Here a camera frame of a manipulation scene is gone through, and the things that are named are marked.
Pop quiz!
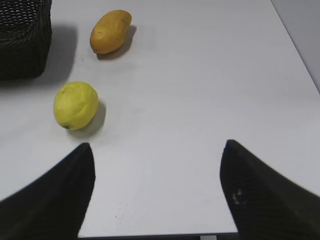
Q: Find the black woven basket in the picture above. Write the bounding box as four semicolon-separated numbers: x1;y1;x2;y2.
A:
0;0;52;81

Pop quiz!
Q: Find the yellow lemon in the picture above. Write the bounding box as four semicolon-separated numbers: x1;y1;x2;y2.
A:
53;81;99;130

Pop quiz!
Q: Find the orange yellow mango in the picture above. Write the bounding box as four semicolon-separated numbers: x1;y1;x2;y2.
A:
89;9;132;55

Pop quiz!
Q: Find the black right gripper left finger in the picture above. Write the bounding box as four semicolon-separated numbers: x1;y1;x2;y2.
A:
0;143;96;240

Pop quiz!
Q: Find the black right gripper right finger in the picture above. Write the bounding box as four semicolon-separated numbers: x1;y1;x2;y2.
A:
219;139;320;240

